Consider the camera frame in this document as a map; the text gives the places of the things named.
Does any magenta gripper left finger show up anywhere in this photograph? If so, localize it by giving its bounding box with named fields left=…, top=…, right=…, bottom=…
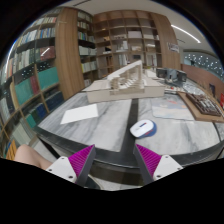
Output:
left=47, top=145, right=96, bottom=187

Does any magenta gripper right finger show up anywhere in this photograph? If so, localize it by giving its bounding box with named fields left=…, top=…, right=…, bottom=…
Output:
left=133, top=144, right=182, bottom=185

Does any left wooden bookshelf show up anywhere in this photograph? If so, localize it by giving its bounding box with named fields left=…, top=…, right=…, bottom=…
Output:
left=0, top=7, right=84, bottom=159

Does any back wooden shelf unit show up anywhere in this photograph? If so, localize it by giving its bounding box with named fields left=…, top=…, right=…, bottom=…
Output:
left=77, top=10, right=181, bottom=85

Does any brown board site model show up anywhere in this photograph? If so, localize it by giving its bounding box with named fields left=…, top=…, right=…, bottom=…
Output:
left=178, top=92, right=224, bottom=123

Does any white architectural building model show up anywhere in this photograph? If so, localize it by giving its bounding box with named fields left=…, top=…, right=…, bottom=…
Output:
left=85, top=60, right=165, bottom=103

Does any dark model on back table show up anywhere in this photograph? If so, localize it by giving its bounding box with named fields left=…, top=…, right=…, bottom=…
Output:
left=156, top=68, right=187, bottom=82

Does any person's bare knee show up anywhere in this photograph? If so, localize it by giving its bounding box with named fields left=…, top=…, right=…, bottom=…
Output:
left=14, top=144, right=52, bottom=170

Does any grey printed mat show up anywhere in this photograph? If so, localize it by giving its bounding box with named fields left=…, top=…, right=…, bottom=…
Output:
left=151, top=94, right=194, bottom=121

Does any white blue computer mouse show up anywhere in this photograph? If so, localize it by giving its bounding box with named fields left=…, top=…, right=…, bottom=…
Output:
left=130, top=119, right=157, bottom=138

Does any white paper sheet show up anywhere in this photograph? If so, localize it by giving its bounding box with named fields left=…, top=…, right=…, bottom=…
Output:
left=61, top=104, right=98, bottom=124

